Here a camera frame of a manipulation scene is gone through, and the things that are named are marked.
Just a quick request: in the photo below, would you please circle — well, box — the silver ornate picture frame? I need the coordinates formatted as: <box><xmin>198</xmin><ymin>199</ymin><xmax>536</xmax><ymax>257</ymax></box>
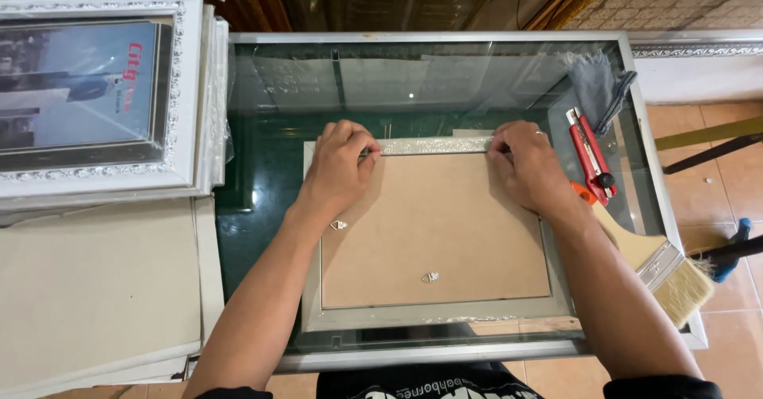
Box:
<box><xmin>301</xmin><ymin>137</ymin><xmax>577</xmax><ymax>333</ymax></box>

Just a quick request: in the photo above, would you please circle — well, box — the blue handled tool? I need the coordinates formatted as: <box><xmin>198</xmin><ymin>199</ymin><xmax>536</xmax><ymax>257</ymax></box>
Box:
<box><xmin>690</xmin><ymin>217</ymin><xmax>763</xmax><ymax>284</ymax></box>

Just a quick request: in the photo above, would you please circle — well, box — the grey cloth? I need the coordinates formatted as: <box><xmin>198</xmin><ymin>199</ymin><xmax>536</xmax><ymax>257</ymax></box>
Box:
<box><xmin>560</xmin><ymin>50</ymin><xmax>639</xmax><ymax>138</ymax></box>

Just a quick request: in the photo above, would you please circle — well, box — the brown frame backing board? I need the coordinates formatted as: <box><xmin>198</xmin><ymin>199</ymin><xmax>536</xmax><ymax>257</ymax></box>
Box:
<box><xmin>321</xmin><ymin>151</ymin><xmax>552</xmax><ymax>310</ymax></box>

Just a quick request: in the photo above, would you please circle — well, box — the dark moulding strip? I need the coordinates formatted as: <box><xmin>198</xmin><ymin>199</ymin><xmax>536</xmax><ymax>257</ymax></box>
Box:
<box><xmin>662</xmin><ymin>132</ymin><xmax>763</xmax><ymax>176</ymax></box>

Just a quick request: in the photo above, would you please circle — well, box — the red utility knife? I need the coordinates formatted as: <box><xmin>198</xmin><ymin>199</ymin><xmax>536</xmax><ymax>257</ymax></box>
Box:
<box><xmin>565</xmin><ymin>107</ymin><xmax>618</xmax><ymax>208</ymax></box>

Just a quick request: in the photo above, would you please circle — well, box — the stack of white framed pictures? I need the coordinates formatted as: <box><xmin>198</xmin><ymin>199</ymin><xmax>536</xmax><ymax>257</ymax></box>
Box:
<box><xmin>0</xmin><ymin>0</ymin><xmax>231</xmax><ymax>210</ymax></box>

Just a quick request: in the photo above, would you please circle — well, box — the yellow moulding strip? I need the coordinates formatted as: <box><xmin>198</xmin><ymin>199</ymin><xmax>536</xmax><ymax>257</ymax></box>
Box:
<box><xmin>655</xmin><ymin>116</ymin><xmax>763</xmax><ymax>152</ymax></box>

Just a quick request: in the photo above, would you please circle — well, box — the person's black printed shirt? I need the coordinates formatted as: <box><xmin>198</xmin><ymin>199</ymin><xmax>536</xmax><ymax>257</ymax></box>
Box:
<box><xmin>196</xmin><ymin>362</ymin><xmax>725</xmax><ymax>399</ymax></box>

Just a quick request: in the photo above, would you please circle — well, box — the person's right hand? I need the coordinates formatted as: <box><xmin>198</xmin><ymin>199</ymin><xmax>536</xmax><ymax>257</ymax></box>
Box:
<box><xmin>486</xmin><ymin>120</ymin><xmax>583</xmax><ymax>219</ymax></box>

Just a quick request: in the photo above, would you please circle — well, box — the glass display counter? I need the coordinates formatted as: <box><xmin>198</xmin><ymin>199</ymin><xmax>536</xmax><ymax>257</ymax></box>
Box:
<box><xmin>213</xmin><ymin>29</ymin><xmax>710</xmax><ymax>374</ymax></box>

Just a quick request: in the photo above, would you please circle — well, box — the white frame with silver trim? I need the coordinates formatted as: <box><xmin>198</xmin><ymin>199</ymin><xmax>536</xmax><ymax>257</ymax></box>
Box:
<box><xmin>627</xmin><ymin>29</ymin><xmax>763</xmax><ymax>106</ymax></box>

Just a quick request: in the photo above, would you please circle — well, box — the stack of grey cardboard sheets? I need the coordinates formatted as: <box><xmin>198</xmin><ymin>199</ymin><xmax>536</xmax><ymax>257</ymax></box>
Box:
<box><xmin>0</xmin><ymin>195</ymin><xmax>225</xmax><ymax>399</ymax></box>

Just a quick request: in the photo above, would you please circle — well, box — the wooden handled paint brush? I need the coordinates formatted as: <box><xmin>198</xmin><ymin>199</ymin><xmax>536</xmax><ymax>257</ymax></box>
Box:
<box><xmin>569</xmin><ymin>181</ymin><xmax>716</xmax><ymax>329</ymax></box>

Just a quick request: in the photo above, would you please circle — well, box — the person's left hand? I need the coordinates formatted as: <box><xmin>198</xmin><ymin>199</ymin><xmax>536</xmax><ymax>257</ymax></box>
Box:
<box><xmin>296</xmin><ymin>120</ymin><xmax>383</xmax><ymax>221</ymax></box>

